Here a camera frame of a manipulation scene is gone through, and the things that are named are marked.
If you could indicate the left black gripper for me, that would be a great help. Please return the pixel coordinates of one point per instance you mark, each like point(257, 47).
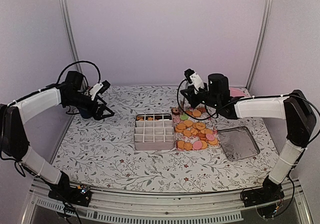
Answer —
point(98, 115)

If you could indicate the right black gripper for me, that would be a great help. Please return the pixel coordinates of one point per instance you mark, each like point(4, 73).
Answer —
point(190, 97)

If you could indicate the metal serving tongs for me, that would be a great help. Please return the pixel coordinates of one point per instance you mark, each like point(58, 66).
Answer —
point(182, 105)

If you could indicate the green round cookie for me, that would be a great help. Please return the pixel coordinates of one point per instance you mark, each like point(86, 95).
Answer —
point(183, 117)

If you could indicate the orange swirl cookie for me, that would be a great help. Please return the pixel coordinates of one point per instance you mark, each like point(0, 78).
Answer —
point(140, 118)

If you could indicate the metal tin with white dividers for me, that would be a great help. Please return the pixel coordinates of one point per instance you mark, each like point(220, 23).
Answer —
point(154, 135)

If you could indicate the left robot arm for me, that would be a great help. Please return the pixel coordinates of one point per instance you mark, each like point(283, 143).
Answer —
point(31, 118)

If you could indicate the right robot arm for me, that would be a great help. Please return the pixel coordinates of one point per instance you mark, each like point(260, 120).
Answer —
point(299, 114)

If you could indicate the dark blue cup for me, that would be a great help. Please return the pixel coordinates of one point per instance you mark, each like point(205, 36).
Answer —
point(84, 114)

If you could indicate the chocolate donut cookie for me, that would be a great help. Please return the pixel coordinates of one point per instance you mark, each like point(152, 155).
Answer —
point(175, 111)

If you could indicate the floral tablecloth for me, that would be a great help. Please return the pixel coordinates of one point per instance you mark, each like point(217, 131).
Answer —
point(102, 153)

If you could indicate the pink plate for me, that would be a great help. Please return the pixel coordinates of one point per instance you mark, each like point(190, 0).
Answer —
point(236, 92)

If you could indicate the pink round cookie right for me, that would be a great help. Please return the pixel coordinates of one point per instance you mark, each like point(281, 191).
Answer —
point(210, 137)

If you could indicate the silver tin lid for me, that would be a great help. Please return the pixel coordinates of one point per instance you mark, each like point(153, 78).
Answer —
point(238, 143)

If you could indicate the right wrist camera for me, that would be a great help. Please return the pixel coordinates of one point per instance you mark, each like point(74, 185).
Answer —
point(195, 80)

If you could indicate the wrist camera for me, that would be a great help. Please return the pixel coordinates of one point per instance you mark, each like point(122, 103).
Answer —
point(195, 80)
point(98, 88)

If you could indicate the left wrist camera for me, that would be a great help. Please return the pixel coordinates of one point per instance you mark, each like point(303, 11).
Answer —
point(98, 88)

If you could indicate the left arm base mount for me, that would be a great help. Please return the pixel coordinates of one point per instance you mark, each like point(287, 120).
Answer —
point(70, 195)

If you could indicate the aluminium front rail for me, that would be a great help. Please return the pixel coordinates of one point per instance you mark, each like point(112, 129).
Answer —
point(114, 206)

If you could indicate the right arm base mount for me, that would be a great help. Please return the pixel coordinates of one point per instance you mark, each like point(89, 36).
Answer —
point(254, 197)

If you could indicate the right aluminium frame post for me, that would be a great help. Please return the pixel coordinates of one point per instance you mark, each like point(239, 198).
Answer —
point(267, 9)

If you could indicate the aluminium frame post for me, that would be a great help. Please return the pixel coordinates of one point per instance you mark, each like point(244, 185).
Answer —
point(68, 29)
point(267, 9)

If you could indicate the left aluminium frame post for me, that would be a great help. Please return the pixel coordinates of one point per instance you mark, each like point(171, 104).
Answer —
point(68, 29)

